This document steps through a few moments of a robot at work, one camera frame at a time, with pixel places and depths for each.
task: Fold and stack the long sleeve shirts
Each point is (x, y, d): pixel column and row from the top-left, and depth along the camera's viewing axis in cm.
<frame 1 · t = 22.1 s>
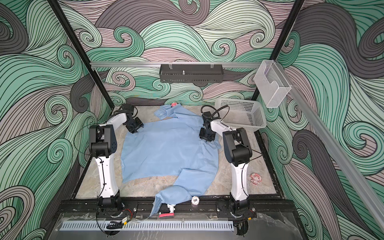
left hand: (141, 125, 106), fingers open
right hand: (203, 137, 101), fingers open
light blue long sleeve shirt: (170, 145, 100), on the table
white perforated plastic basket: (238, 116, 116), on the table
small pink toy: (173, 104, 120), point 4 cm above the table

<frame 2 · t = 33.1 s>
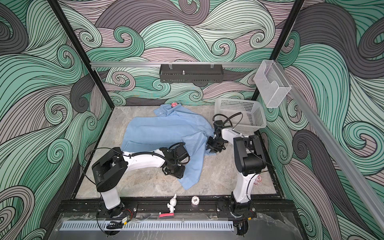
left hand: (181, 175, 85), fingers open
right hand: (207, 148, 95), fingers open
light blue long sleeve shirt: (169, 126, 112), on the table
the other named things where they were.

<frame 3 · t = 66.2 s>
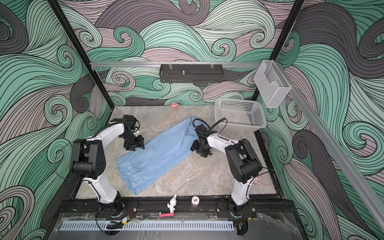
left hand: (139, 147, 91), fingers open
right hand: (194, 151, 94), fingers open
light blue long sleeve shirt: (138, 166, 89), on the table
the other named things where they were.

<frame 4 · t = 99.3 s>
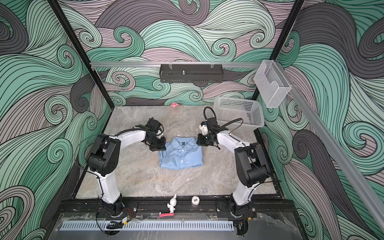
left hand: (166, 147, 94), fingers closed
right hand: (197, 142, 92), fingers closed
light blue long sleeve shirt: (182, 152, 92), point 4 cm above the table
the other named things where they were.

